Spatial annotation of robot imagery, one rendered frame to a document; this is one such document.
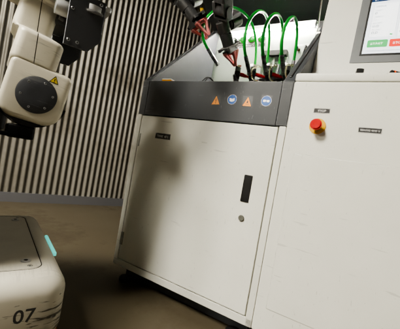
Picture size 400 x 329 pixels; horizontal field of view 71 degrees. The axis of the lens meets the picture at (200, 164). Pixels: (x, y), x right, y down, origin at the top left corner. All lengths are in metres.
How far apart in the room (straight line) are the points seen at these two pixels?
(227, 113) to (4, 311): 0.89
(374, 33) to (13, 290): 1.45
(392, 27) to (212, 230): 1.05
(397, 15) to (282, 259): 1.03
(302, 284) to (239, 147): 0.51
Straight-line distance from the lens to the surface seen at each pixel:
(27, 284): 0.83
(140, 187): 1.32
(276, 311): 1.10
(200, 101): 1.19
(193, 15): 1.46
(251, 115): 1.08
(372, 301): 1.04
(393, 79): 1.04
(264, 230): 1.04
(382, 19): 1.44
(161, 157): 1.25
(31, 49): 0.96
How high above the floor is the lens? 0.62
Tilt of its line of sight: 1 degrees down
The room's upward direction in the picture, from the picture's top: 10 degrees clockwise
